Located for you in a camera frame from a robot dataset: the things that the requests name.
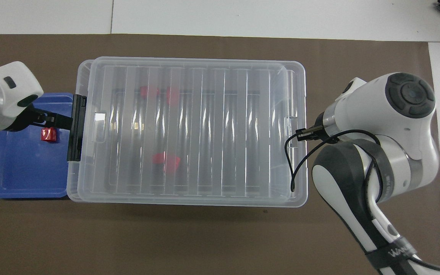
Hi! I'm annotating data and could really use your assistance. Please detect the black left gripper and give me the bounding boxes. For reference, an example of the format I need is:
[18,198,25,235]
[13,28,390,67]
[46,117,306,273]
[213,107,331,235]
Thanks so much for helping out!
[8,106,74,132]

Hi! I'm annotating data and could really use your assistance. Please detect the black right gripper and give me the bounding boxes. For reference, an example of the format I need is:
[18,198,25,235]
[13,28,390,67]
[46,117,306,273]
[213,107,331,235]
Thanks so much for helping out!
[296,124,330,142]

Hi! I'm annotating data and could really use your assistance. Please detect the clear plastic box lid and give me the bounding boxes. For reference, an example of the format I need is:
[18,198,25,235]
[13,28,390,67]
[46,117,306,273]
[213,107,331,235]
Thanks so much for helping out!
[78,57,308,208]

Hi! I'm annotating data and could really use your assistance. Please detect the clear plastic storage box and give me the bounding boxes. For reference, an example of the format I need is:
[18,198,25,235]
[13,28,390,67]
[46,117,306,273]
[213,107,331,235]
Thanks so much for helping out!
[66,59,306,203]

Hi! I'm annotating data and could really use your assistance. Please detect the brown table mat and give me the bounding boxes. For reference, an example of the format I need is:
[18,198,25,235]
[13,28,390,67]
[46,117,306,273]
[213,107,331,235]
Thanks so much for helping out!
[0,34,440,275]

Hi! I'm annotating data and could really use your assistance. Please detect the black box latch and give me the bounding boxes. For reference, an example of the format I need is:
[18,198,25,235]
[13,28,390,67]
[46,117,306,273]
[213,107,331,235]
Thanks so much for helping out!
[68,94,87,162]

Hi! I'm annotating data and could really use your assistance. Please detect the blue plastic tray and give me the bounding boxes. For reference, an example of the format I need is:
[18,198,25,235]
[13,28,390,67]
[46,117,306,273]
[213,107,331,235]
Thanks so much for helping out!
[0,93,74,199]

